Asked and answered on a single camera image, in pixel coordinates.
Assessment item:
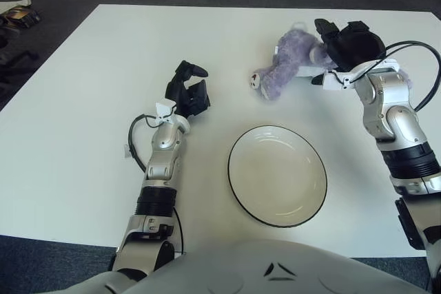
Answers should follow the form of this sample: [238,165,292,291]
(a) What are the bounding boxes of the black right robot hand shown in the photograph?
[311,17,387,85]

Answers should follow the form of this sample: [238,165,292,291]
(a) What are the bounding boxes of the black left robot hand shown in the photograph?
[164,61,212,119]

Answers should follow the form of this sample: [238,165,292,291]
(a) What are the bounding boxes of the purple plush rabbit doll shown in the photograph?
[248,21,413,103]

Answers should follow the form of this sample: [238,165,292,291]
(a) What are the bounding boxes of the white plate with black rim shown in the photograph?
[227,124,327,229]

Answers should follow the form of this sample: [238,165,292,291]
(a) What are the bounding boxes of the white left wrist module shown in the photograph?
[154,100,176,126]

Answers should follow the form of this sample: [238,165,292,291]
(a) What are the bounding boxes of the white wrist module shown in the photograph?
[322,66,359,92]
[154,100,176,126]

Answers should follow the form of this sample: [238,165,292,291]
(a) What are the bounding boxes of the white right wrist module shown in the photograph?
[322,66,359,92]

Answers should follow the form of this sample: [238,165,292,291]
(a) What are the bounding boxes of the black chair base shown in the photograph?
[0,51,39,67]

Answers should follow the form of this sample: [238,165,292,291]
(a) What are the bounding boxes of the black and yellow box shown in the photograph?
[0,6,42,30]

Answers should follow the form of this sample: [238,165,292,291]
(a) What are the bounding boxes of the dark fabric bundle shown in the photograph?
[0,23,21,49]

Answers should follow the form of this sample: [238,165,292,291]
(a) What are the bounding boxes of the grey robot torso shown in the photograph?
[65,238,431,294]

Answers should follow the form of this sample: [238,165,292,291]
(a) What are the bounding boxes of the white cloth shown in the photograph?
[0,0,32,12]

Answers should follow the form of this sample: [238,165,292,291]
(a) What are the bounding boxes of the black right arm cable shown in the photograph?
[344,41,441,112]

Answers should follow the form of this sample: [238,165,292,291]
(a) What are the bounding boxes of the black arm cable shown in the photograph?
[127,114,176,174]
[344,41,441,112]

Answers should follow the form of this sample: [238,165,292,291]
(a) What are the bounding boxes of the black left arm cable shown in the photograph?
[127,114,176,174]

